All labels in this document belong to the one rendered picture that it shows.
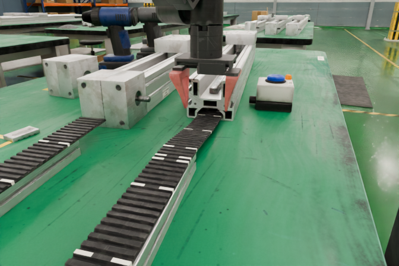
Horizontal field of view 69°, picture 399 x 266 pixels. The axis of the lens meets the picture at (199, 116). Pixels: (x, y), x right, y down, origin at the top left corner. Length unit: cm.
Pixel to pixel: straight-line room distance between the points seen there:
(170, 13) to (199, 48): 9
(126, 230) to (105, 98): 33
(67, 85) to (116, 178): 43
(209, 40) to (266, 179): 24
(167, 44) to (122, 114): 42
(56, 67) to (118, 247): 61
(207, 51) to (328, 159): 26
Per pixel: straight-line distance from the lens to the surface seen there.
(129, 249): 27
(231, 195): 38
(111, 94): 56
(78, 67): 81
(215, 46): 50
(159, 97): 71
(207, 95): 61
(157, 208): 31
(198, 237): 32
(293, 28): 247
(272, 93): 66
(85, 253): 28
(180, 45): 92
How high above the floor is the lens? 100
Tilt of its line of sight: 21 degrees down
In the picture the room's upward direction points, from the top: straight up
